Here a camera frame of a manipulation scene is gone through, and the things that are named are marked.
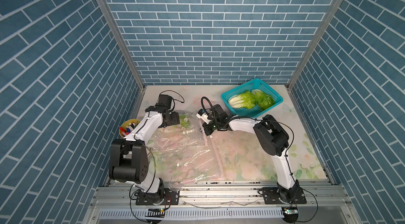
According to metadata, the chinese cabbage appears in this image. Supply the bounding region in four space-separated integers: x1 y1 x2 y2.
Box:
180 114 192 130
228 90 256 109
251 89 275 110

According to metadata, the zip-top bag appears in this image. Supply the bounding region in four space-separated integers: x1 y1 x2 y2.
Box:
149 142 224 189
158 111 203 140
148 126 221 181

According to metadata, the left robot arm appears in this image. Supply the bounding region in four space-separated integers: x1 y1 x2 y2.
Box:
109 94 180 205

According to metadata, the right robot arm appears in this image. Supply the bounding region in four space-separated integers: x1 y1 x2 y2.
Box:
196 105 306 204

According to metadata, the yellow pen cup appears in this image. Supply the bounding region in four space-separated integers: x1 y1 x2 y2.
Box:
119 119 140 138

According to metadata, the red marker pen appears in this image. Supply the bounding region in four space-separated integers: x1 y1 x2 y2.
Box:
119 127 130 137

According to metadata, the teal plastic basket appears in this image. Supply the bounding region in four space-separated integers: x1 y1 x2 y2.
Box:
221 79 283 118

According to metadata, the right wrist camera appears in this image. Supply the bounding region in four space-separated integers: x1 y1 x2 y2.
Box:
196 109 211 124

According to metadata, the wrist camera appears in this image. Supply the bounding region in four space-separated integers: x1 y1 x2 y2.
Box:
156 94 173 109
196 109 211 124

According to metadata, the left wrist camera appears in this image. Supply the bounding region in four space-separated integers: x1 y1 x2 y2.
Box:
156 94 173 109

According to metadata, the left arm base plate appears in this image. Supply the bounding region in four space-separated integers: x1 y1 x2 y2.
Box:
132 188 179 206

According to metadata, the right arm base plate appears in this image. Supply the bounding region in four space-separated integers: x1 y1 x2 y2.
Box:
258 187 307 205

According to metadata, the aluminium mounting rail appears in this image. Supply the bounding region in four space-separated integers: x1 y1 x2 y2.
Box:
90 182 352 208

